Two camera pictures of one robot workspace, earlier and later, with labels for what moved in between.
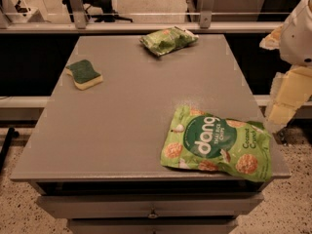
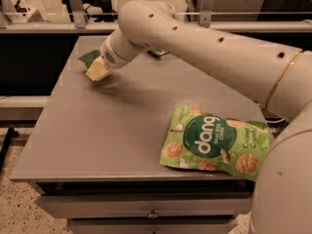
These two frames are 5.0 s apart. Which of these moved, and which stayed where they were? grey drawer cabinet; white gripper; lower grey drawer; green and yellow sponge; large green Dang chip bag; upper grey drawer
Moved: white gripper; green and yellow sponge
Stayed: lower grey drawer; upper grey drawer; large green Dang chip bag; grey drawer cabinet
